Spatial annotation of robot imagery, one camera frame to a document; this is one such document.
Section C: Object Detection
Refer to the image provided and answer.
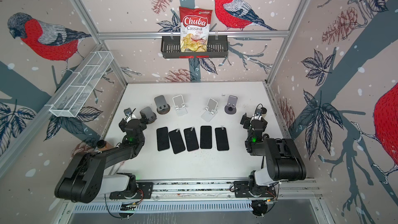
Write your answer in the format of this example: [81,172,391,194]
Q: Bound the purple edged phone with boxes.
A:
[184,127,199,151]

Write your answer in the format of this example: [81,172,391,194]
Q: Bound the black phone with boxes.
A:
[200,125,212,149]
[215,127,229,151]
[157,127,170,151]
[169,129,186,155]

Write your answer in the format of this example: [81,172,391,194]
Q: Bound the white wire phone stand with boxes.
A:
[173,95,188,116]

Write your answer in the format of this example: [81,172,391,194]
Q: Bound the wooden round phone stand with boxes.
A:
[154,95,170,115]

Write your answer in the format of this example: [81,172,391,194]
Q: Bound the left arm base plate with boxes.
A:
[109,181,153,200]

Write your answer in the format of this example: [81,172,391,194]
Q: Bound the red cassava chips bag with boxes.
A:
[179,7,212,52]

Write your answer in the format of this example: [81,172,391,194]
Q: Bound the clear acrylic phone stand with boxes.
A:
[201,98,218,122]

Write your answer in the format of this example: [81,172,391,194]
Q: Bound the black wall basket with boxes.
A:
[161,35,229,59]

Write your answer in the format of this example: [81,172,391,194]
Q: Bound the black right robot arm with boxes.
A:
[240,104,307,196]

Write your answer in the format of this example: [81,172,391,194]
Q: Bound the white wire mesh basket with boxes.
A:
[49,51,114,117]

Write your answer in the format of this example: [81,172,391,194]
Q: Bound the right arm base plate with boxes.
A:
[233,180,277,199]

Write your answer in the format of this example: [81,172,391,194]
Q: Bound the grey round phone stand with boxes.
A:
[224,95,238,115]

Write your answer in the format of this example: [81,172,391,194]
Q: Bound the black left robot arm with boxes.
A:
[55,119,147,203]

